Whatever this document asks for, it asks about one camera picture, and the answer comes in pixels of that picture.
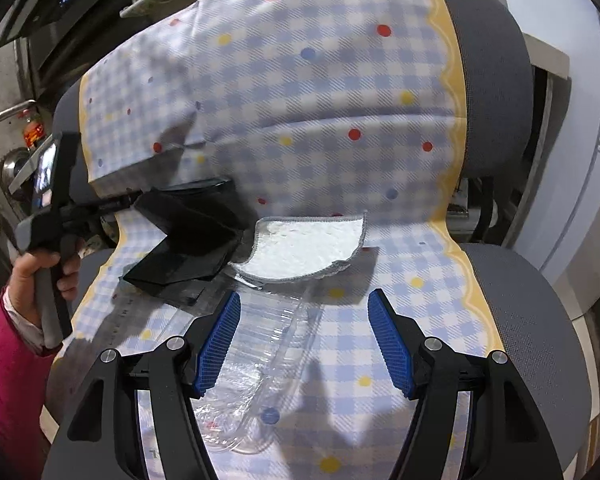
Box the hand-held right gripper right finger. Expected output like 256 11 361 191
366 288 566 480

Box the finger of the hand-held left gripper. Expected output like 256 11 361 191
91 194 142 219

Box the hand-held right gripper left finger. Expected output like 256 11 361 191
40 291 243 480

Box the clear plastic container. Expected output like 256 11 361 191
192 280 326 456

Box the black plastic bag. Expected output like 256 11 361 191
122 177 243 306

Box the grey and white fleece cloth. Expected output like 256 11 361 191
230 212 368 286

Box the person's left forearm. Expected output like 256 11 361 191
0 285 63 463

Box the person's left hand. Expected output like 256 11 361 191
11 249 84 327

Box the steel pot lid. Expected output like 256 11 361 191
0 147 32 187

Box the red labelled bottle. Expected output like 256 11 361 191
22 110 47 147

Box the black range hood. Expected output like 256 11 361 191
0 0 141 81

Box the blue checked dotted cloth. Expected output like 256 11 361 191
75 0 506 480

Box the white refrigerator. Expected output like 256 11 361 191
485 0 600 321

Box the grey office chair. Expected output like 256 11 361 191
45 0 600 480

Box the white kitchen counter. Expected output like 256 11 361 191
522 32 572 81

